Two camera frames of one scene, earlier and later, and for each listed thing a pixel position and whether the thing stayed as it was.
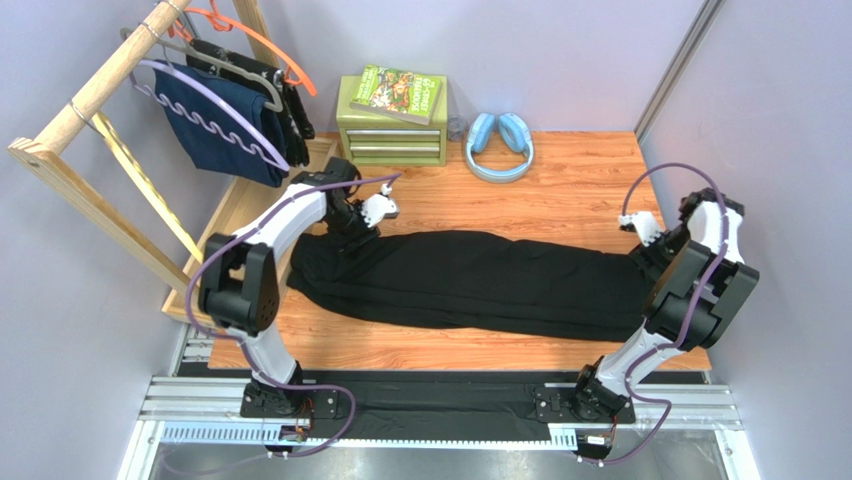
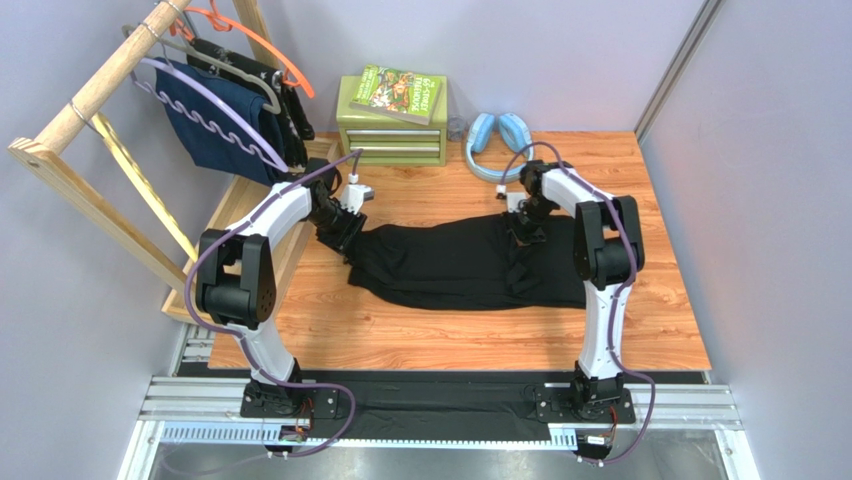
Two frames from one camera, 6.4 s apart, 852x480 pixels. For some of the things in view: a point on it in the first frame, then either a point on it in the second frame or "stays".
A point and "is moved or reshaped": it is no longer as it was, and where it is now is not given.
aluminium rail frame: [207, 410] stays
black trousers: [485, 283] is moved or reshaped
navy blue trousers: [219, 136] stays
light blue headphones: [479, 136] stays
